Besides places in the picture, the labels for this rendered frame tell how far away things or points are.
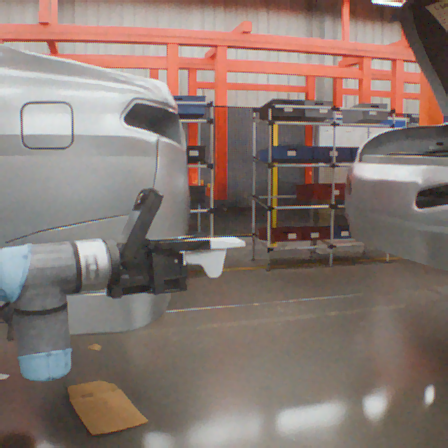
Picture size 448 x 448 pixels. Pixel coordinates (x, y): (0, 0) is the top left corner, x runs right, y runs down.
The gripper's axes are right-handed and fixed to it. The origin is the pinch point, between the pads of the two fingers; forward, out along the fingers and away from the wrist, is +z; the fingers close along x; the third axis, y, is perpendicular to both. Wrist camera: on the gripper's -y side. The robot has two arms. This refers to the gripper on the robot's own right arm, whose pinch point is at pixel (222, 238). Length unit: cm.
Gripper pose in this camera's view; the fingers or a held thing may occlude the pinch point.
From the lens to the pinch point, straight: 82.2
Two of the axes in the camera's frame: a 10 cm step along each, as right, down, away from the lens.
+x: 4.9, -0.1, -8.7
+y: 0.7, 10.0, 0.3
